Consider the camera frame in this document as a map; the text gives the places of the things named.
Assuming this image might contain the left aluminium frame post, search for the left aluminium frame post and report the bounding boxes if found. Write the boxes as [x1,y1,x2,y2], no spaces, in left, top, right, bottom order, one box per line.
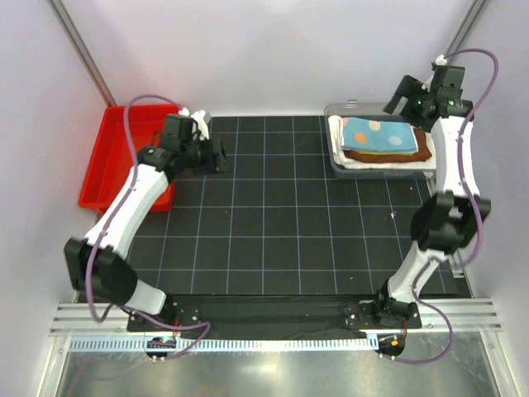
[46,0,117,107]

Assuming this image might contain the black grid mat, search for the black grid mat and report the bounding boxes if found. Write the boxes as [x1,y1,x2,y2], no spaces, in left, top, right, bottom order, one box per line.
[76,116,472,297]

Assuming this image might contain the red plastic bin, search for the red plastic bin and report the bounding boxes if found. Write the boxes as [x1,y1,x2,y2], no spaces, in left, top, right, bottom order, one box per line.
[79,104,179,214]

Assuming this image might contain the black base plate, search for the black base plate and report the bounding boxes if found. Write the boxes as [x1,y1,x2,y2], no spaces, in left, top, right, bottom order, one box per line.
[126,294,422,338]

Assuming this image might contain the colourful patterned towel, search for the colourful patterned towel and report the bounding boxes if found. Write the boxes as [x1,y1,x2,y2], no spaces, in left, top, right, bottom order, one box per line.
[339,117,418,151]

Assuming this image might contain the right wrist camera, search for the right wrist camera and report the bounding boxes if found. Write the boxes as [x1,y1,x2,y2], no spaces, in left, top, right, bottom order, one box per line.
[425,55,448,92]

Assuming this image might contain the slotted cable duct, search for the slotted cable duct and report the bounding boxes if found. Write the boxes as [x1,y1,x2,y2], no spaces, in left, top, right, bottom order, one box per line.
[69,335,379,354]

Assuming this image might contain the aluminium rail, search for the aluminium rail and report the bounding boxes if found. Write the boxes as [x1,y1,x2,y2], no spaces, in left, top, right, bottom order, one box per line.
[50,298,503,336]

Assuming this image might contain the brown towel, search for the brown towel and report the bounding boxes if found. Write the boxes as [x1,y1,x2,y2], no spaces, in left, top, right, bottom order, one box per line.
[343,128,432,164]

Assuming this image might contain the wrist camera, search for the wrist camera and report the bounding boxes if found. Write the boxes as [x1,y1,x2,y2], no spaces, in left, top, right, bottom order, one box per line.
[425,55,448,92]
[179,108,212,141]

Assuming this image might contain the white towel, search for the white towel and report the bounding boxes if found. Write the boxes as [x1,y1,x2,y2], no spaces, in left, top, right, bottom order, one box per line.
[327,115,436,172]

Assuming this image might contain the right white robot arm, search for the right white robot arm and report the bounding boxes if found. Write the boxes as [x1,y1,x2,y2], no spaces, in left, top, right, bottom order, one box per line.
[370,65,491,328]

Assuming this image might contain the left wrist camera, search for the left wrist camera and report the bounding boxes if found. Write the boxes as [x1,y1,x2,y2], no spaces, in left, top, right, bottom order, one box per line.
[179,108,212,141]

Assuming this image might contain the right aluminium frame post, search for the right aluminium frame post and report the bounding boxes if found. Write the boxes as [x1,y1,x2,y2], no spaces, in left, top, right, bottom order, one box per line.
[414,0,489,119]

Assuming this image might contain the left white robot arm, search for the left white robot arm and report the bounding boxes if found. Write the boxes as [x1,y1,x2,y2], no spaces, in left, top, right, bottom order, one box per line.
[64,110,228,331]

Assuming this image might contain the aluminium frame post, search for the aluminium frame post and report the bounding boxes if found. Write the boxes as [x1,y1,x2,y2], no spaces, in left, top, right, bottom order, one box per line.
[414,0,489,119]
[46,0,117,107]

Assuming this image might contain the yellow green patterned towel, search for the yellow green patterned towel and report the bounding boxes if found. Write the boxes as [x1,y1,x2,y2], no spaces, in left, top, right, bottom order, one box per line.
[349,150,419,156]

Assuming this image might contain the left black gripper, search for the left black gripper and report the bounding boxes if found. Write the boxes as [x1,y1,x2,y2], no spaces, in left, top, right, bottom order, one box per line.
[180,133,232,177]

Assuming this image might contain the clear plastic container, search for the clear plastic container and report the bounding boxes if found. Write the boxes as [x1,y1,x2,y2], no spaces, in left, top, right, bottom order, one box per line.
[322,100,436,179]

